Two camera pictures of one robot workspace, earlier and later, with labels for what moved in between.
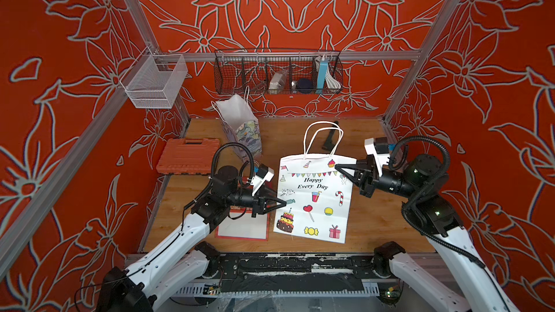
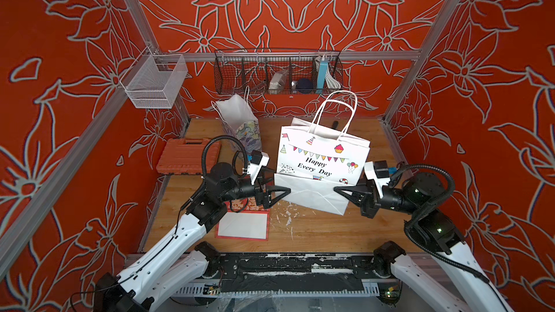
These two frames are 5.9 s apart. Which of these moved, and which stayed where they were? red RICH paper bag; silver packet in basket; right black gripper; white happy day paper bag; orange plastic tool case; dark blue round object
Moved: right black gripper; white happy day paper bag
Stayed: red RICH paper bag; silver packet in basket; dark blue round object; orange plastic tool case
